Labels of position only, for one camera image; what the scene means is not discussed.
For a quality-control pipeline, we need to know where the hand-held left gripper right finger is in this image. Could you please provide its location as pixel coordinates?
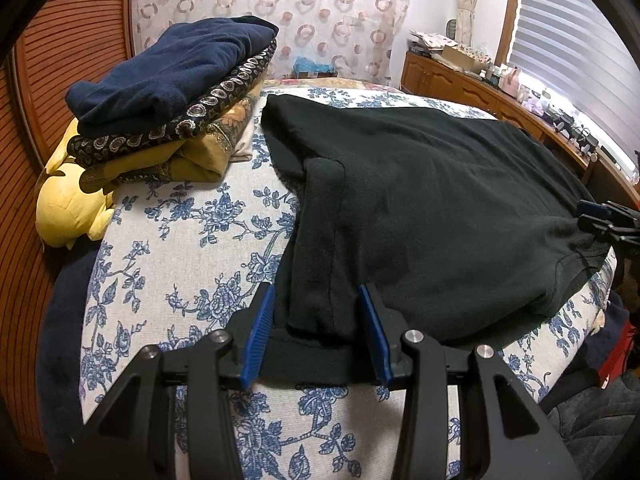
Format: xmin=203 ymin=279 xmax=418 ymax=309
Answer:
xmin=357 ymin=282 xmax=583 ymax=480

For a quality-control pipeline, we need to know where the black t-shirt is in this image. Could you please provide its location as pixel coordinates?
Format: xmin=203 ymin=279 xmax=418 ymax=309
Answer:
xmin=260 ymin=94 xmax=613 ymax=386

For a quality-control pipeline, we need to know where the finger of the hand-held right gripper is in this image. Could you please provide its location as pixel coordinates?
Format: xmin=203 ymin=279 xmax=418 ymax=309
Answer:
xmin=582 ymin=222 xmax=640 ymax=247
xmin=577 ymin=200 xmax=640 ymax=228

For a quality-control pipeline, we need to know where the cream tasselled curtain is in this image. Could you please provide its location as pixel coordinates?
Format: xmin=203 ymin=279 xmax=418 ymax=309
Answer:
xmin=447 ymin=0 xmax=512 ymax=61

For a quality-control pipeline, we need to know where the navy folded garment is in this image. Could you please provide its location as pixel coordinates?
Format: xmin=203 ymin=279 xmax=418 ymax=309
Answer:
xmin=66 ymin=16 xmax=280 ymax=126

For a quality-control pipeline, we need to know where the beige folded cloth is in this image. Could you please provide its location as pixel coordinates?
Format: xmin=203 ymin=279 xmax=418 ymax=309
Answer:
xmin=230 ymin=110 xmax=259 ymax=164

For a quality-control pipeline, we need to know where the turquoise fluffy item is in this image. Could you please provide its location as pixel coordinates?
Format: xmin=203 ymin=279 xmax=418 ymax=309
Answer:
xmin=292 ymin=55 xmax=334 ymax=79

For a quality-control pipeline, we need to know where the red bag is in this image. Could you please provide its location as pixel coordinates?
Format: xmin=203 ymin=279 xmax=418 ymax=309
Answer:
xmin=597 ymin=305 xmax=637 ymax=386

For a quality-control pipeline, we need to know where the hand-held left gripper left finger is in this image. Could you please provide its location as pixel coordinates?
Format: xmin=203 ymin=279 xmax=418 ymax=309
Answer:
xmin=70 ymin=282 xmax=277 ymax=480

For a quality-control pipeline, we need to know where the dark navy blanket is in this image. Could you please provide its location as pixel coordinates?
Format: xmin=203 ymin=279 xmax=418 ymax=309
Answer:
xmin=40 ymin=247 xmax=101 ymax=461

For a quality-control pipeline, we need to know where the pink floral quilt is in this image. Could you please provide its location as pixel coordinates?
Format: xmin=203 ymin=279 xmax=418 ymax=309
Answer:
xmin=262 ymin=76 xmax=401 ymax=93

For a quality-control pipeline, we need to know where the dark floral patterned garment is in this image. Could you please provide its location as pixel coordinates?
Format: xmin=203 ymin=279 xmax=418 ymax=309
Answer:
xmin=67 ymin=40 xmax=279 ymax=162

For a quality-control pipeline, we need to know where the wooden window frame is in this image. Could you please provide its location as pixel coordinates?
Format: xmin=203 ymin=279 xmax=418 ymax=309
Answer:
xmin=492 ymin=0 xmax=526 ymax=67

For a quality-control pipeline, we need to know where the wooden dresser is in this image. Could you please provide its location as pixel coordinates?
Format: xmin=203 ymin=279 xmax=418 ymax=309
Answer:
xmin=400 ymin=50 xmax=640 ymax=221

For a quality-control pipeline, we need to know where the cardboard box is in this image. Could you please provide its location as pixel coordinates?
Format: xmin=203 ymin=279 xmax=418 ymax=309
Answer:
xmin=440 ymin=42 xmax=489 ymax=74

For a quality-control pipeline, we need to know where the wooden slatted headboard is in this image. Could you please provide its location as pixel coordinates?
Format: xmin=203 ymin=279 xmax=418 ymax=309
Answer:
xmin=0 ymin=0 xmax=136 ymax=456

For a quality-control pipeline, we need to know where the row of small bottles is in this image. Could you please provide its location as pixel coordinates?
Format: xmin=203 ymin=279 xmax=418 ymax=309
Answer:
xmin=480 ymin=52 xmax=640 ymax=186

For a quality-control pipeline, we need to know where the white window blind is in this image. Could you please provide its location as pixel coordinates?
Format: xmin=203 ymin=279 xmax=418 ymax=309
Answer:
xmin=510 ymin=0 xmax=640 ymax=131

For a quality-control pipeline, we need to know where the yellow patterned cloth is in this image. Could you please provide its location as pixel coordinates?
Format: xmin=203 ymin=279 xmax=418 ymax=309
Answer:
xmin=82 ymin=92 xmax=261 ymax=196

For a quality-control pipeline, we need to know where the yellow plush toy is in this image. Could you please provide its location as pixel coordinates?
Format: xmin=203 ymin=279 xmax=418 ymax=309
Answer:
xmin=35 ymin=120 xmax=117 ymax=252

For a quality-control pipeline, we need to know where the grey quilted cloth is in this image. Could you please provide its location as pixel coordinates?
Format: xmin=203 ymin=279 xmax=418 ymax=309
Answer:
xmin=540 ymin=370 xmax=640 ymax=480

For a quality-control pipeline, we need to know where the patterned paper stack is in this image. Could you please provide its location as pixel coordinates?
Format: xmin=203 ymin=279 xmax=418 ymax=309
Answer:
xmin=409 ymin=29 xmax=457 ymax=55

